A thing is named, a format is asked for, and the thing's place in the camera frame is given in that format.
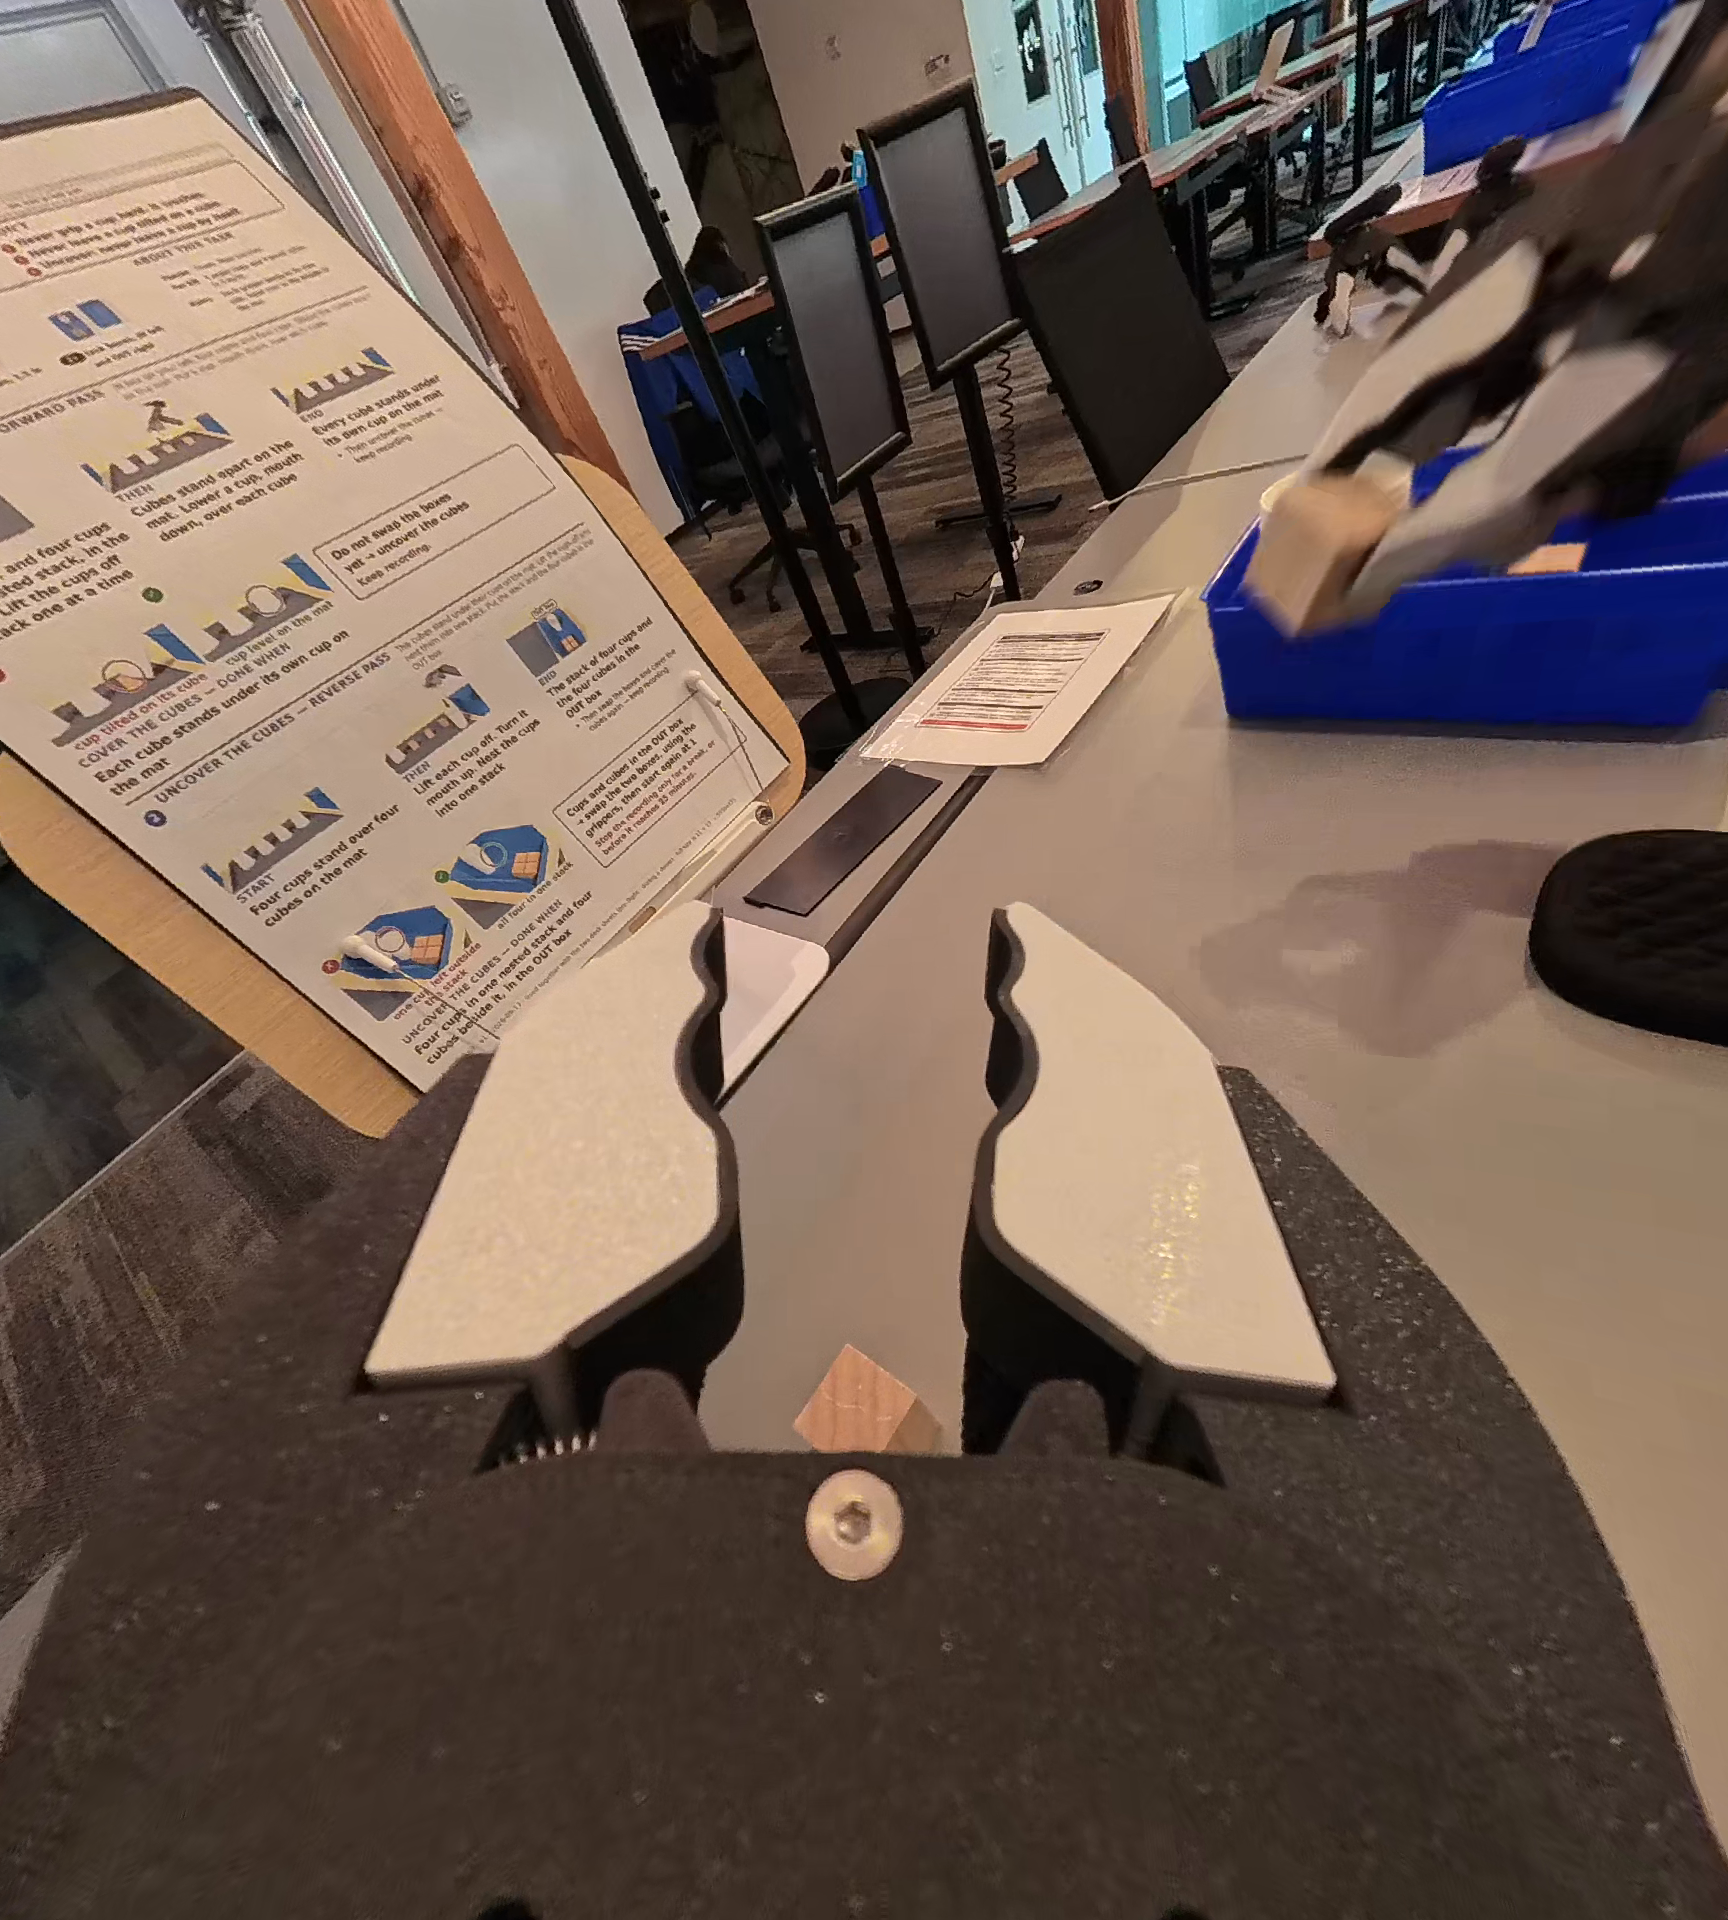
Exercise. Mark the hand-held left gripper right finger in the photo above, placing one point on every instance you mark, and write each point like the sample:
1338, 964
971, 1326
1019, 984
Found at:
1151, 1200

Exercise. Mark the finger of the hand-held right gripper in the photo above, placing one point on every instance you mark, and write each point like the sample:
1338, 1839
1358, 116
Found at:
1529, 465
1454, 348

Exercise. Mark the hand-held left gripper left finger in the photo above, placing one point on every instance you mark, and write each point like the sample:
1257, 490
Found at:
568, 1188

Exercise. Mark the blue plastic bin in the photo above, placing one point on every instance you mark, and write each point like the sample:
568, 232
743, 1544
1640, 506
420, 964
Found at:
1485, 667

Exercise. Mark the idle black white gripper device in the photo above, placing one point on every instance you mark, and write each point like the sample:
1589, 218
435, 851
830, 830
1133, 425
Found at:
1367, 252

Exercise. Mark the distant blue bin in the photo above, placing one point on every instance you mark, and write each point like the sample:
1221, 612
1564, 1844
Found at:
1529, 88

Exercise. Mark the black rectangular desk plate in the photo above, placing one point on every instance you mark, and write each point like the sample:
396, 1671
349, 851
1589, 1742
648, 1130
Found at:
848, 837

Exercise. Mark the black textured cushion pad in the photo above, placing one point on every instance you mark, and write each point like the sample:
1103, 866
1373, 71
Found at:
1684, 947

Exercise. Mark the wooden book stand white base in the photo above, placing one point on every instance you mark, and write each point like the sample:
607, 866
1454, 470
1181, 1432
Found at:
136, 901

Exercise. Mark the black display screen on stand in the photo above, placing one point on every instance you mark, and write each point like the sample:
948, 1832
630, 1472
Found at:
838, 348
939, 225

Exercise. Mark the laminated paper sheet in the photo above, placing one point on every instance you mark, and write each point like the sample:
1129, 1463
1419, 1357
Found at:
1019, 679

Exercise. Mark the black pole with round base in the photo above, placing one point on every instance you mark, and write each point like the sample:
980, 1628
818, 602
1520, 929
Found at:
871, 715

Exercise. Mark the wooden post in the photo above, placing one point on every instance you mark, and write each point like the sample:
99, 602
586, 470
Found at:
1129, 71
444, 193

